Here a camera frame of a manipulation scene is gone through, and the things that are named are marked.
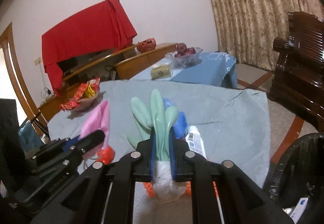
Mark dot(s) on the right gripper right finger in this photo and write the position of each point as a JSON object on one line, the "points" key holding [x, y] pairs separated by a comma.
{"points": [[221, 193]]}

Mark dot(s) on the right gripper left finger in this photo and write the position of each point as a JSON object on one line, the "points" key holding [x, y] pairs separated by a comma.
{"points": [[103, 193]]}

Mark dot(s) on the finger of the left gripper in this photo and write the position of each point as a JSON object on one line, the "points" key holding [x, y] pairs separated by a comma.
{"points": [[52, 149], [80, 148]]}

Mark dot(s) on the red plastic bag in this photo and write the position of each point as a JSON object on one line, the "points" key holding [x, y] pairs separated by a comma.
{"points": [[146, 45], [106, 155]]}

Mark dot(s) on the pink face mask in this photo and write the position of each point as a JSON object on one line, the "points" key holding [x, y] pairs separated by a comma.
{"points": [[99, 119]]}

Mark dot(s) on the orange foam net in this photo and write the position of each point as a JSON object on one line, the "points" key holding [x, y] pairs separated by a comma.
{"points": [[149, 189]]}

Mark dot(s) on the white blue medicine box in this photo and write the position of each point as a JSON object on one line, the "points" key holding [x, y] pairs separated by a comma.
{"points": [[299, 210]]}

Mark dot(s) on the white tube with label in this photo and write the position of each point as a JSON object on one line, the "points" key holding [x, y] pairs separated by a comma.
{"points": [[194, 140]]}

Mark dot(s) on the green rubber glove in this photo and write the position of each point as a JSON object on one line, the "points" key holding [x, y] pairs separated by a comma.
{"points": [[154, 117]]}

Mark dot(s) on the blue plastic bag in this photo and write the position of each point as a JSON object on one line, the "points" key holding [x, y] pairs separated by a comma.
{"points": [[180, 124]]}

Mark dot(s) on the snack bowl with red packets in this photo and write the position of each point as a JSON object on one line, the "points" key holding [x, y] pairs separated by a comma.
{"points": [[84, 96]]}

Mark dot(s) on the black bin with liner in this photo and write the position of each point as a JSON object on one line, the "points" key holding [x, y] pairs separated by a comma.
{"points": [[299, 174]]}

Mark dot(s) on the grey-blue table cloth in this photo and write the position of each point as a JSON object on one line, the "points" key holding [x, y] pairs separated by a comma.
{"points": [[233, 123]]}

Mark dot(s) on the black television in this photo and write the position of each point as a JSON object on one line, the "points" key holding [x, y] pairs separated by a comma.
{"points": [[70, 65]]}

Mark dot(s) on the wooden TV cabinet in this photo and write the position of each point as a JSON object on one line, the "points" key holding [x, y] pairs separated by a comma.
{"points": [[123, 64]]}

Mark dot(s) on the tissue box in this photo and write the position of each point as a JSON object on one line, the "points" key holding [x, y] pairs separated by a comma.
{"points": [[161, 71]]}

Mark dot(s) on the red cloth over television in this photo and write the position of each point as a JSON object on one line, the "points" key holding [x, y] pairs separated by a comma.
{"points": [[102, 26]]}

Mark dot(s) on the red plastic bag on cabinet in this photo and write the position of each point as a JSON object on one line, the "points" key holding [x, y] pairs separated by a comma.
{"points": [[146, 45]]}

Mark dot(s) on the dark wooden armchair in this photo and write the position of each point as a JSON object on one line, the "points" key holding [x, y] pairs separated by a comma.
{"points": [[298, 78]]}

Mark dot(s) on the blue coffee table cloth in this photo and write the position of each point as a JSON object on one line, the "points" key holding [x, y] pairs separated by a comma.
{"points": [[212, 68]]}

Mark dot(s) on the glass fruit bowl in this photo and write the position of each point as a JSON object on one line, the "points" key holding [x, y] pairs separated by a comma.
{"points": [[186, 61]]}

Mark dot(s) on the red apples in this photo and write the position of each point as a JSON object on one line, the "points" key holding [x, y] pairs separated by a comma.
{"points": [[183, 50]]}

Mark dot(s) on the beige floral curtain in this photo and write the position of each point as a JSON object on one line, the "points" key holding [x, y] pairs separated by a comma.
{"points": [[246, 29]]}

